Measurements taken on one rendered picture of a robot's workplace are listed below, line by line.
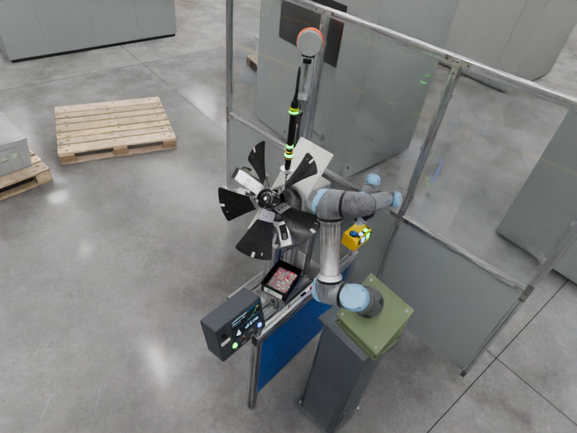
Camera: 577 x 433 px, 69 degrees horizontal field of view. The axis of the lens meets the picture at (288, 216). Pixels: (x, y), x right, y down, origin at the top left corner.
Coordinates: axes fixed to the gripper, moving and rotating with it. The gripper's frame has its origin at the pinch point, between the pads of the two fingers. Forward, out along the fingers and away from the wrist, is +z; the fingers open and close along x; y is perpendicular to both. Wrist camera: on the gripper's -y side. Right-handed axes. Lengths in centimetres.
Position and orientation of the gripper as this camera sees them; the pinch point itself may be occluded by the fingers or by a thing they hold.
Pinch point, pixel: (356, 222)
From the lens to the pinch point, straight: 245.3
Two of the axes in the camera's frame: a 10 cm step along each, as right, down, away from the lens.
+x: 6.8, -4.5, 5.7
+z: -1.0, 7.2, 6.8
